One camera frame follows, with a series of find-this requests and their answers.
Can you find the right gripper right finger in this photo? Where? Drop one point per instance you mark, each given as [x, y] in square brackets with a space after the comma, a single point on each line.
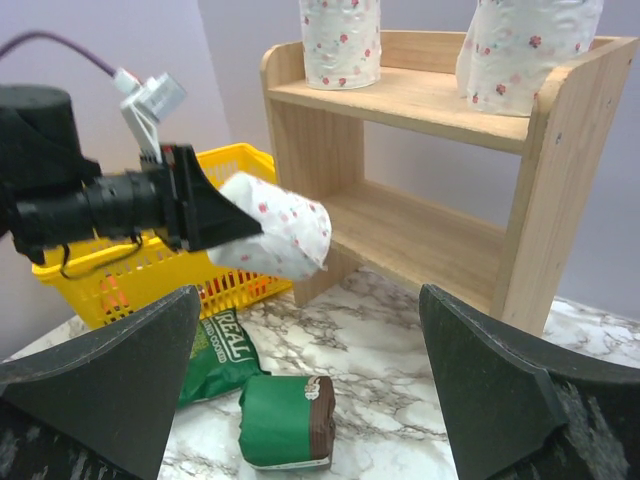
[518, 407]

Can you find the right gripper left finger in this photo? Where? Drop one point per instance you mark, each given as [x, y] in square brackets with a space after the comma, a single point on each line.
[101, 405]

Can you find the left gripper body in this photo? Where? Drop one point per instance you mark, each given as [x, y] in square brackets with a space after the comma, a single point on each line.
[166, 174]

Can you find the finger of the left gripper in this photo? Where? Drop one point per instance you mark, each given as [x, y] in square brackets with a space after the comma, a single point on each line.
[212, 219]

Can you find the floral paper towel roll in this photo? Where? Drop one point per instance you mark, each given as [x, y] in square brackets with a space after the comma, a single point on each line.
[511, 46]
[341, 43]
[296, 231]

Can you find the green roll brown end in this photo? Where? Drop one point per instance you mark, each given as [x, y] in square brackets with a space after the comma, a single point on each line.
[287, 422]

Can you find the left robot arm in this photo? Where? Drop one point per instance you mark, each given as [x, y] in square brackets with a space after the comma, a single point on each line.
[53, 196]

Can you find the wooden two-tier shelf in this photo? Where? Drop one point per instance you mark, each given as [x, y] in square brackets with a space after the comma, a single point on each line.
[511, 273]

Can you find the yellow plastic shopping basket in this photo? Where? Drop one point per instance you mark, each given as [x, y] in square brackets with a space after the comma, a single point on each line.
[105, 280]

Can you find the green chip bag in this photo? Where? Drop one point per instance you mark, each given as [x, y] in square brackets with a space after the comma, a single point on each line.
[223, 358]

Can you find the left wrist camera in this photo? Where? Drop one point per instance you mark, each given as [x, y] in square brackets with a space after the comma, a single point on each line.
[146, 105]

